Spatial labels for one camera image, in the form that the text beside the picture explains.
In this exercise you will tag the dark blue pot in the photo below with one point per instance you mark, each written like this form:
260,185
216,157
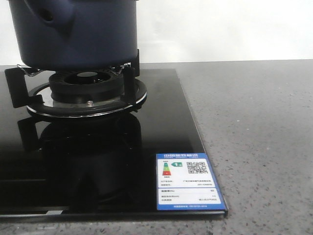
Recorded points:
75,34

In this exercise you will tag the blue energy label sticker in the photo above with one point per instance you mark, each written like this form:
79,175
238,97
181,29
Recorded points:
186,182

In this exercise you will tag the black burner head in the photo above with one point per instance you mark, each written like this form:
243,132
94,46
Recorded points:
82,86

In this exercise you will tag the black glass gas stove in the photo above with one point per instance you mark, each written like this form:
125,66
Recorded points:
101,168

